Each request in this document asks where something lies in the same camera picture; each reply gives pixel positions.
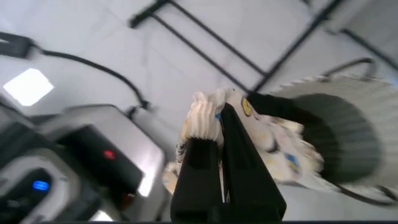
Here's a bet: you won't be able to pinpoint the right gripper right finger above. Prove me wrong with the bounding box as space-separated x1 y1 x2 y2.
219 102 287 222

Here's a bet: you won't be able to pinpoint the black garment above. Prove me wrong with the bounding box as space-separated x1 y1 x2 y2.
247 91 318 141

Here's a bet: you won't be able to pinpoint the black clothes rack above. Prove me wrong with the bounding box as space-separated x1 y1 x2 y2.
129 0 346 94

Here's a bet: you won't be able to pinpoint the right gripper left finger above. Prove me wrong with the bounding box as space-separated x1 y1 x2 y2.
170 136 225 222

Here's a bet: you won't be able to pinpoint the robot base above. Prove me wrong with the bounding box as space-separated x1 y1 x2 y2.
0 93 166 224

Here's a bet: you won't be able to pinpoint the cream printed shorts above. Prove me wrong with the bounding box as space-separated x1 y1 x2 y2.
161 86 327 195

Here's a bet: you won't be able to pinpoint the white laundry basket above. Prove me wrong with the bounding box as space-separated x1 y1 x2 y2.
270 57 398 208

